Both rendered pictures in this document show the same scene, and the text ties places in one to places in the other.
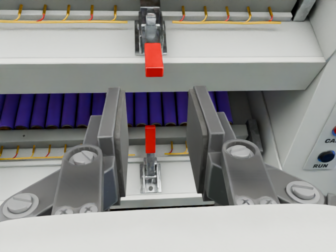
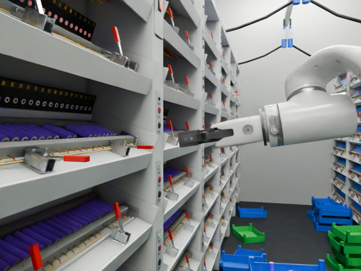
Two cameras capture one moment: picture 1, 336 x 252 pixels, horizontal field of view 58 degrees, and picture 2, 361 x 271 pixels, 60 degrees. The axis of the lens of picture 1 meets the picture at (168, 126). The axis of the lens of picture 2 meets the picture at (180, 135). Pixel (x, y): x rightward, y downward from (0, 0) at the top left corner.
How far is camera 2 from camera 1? 0.65 m
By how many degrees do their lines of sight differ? 74
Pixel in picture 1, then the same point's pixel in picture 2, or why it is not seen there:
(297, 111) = (147, 177)
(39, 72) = (106, 168)
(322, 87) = (153, 162)
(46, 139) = (68, 242)
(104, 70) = (119, 164)
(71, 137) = (77, 236)
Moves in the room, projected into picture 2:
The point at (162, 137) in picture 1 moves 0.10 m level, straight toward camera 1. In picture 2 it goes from (107, 219) to (145, 223)
